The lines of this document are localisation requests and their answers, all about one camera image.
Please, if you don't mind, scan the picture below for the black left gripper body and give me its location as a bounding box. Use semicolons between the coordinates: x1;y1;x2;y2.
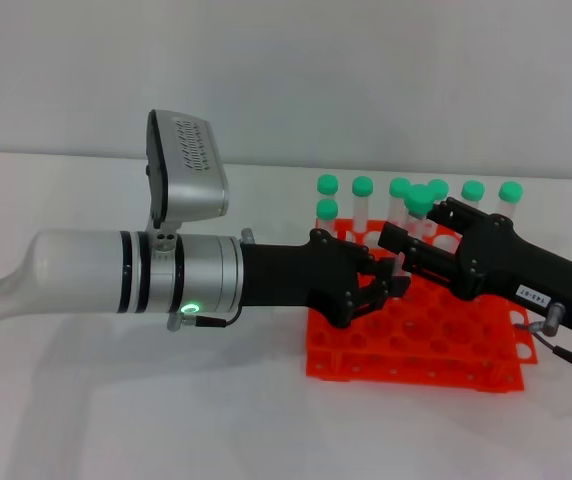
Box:
239;227;376;331

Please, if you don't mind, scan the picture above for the left arm gripper cable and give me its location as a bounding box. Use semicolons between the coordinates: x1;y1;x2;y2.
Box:
165;298;245;332

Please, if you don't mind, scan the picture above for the right arm gripper cable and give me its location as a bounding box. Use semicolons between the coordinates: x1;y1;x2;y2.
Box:
512;301;572;392

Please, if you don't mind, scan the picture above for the arm gripper cable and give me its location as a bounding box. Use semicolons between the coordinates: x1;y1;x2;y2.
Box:
165;298;245;332
512;301;572;392

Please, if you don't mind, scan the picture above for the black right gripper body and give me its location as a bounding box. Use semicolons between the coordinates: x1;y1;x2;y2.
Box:
452;213;572;335

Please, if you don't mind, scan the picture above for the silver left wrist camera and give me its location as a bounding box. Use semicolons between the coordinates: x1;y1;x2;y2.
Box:
144;109;231;234

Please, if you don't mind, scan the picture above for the orange test tube rack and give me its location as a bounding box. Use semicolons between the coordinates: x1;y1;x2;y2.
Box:
304;217;540;395

